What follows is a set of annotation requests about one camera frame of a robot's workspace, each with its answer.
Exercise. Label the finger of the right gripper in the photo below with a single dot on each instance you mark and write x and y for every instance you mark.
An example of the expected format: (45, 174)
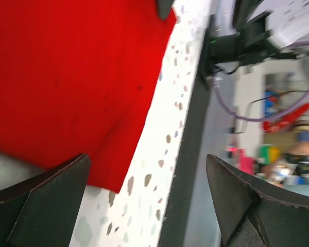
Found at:
(164, 8)

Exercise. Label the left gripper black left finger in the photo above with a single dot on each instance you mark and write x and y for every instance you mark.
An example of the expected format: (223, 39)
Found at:
(42, 210)

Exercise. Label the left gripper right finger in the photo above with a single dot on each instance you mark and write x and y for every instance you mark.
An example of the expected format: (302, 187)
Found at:
(253, 212)

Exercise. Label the red t shirt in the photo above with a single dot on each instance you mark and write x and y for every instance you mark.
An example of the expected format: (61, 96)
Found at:
(78, 77)

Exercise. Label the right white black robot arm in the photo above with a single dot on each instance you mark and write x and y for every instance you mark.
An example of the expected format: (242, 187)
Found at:
(249, 32)

